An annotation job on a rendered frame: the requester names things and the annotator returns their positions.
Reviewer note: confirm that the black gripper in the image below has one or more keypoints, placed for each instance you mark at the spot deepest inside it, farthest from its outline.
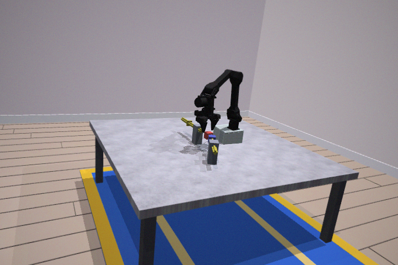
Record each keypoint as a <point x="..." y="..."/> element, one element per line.
<point x="208" y="114"/>

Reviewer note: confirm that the yellow square bar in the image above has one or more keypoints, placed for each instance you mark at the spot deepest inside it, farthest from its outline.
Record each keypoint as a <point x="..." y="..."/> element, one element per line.
<point x="197" y="133"/>

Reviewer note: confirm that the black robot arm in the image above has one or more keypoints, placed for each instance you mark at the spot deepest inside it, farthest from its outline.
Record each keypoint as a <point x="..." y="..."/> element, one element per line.
<point x="206" y="98"/>

